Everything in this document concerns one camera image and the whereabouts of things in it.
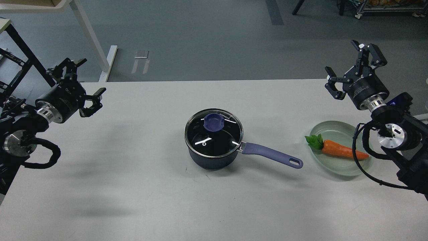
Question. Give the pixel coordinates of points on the glass lid blue knob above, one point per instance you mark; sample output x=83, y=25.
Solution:
x=213, y=133

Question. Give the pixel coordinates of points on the white table leg frame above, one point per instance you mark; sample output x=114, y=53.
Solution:
x=105, y=61

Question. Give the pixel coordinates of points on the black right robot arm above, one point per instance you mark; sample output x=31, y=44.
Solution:
x=392, y=133

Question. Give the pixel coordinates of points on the black metal rack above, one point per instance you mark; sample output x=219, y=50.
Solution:
x=25, y=66

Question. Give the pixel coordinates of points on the toy carrot with leaves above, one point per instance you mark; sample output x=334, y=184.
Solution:
x=328, y=148

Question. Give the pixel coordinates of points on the wheeled metal cart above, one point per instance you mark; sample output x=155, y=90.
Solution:
x=414, y=8

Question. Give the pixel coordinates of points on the black chair leg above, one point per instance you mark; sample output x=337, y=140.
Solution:
x=298, y=7

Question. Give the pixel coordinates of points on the light green oval plate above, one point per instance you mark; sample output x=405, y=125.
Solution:
x=341, y=133

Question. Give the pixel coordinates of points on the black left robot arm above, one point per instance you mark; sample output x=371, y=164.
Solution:
x=20, y=122

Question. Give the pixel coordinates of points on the blue saucepan with handle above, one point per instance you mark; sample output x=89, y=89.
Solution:
x=247, y=149

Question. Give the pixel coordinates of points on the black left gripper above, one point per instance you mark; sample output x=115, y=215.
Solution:
x=66, y=97

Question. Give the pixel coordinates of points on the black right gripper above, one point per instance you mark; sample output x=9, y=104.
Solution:
x=361, y=81

